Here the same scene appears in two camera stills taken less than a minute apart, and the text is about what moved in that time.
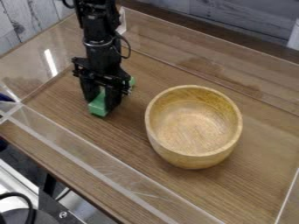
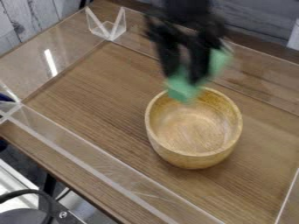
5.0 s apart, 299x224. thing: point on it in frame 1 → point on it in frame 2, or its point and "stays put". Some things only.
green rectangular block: x=97 y=106 → x=178 y=82
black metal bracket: x=52 y=207 stays put
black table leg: x=49 y=185 stays put
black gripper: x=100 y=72 → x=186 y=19
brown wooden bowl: x=192 y=124 stays put
